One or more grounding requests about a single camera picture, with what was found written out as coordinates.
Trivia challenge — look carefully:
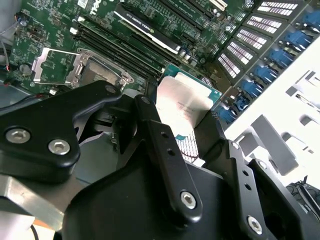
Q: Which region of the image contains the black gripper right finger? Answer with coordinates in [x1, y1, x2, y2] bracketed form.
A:
[194, 111, 316, 240]

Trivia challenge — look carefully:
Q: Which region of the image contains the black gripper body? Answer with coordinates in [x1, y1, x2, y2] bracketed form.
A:
[62, 152, 241, 240]

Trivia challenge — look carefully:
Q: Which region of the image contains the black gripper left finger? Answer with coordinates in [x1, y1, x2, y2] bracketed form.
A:
[0, 79, 204, 227]

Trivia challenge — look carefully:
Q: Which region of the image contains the silver CPU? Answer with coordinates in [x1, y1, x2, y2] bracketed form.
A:
[156, 62, 223, 161]

